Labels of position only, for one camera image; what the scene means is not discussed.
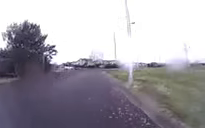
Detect bare leafless tree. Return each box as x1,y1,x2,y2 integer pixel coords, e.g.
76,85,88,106
89,49,105,62

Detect row of distant buildings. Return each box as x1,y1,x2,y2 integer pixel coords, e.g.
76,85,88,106
58,58,120,70

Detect tall pale lamp pole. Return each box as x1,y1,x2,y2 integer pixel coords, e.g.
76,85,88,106
112,31,118,62
124,0,135,86

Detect dark asphalt road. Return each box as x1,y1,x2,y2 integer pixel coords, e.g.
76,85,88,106
0,68,163,128

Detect grey kerb strip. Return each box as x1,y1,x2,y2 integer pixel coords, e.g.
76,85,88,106
103,70,191,128

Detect large dark green tree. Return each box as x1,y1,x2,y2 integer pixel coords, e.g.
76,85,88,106
0,19,59,76

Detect green grass field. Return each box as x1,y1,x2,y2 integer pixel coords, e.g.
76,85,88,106
106,65,205,128

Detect pale pole with crossarm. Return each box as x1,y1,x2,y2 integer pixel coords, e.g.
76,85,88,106
183,42,190,66

